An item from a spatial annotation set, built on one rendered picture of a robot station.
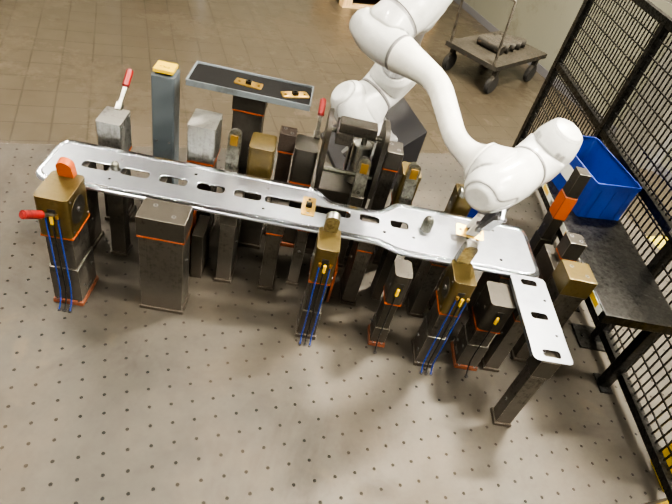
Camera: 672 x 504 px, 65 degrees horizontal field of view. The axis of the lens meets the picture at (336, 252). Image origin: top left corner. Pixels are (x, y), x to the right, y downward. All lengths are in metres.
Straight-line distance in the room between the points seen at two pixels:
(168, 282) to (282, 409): 0.45
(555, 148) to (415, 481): 0.83
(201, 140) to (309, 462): 0.90
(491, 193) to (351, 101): 1.01
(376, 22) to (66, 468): 1.29
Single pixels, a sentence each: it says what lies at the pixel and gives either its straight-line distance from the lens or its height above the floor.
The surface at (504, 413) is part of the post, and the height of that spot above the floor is 0.75.
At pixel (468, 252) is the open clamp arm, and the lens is 1.37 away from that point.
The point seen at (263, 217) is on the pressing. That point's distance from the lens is 1.43.
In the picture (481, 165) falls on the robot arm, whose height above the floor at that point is 1.37.
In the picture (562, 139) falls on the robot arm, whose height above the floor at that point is 1.44.
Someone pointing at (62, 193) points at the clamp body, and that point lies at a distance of 1.39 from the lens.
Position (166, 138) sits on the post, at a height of 0.93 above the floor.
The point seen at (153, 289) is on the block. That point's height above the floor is 0.78.
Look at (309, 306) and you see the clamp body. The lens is 1.44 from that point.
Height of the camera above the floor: 1.90
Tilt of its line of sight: 41 degrees down
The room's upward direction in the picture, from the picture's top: 16 degrees clockwise
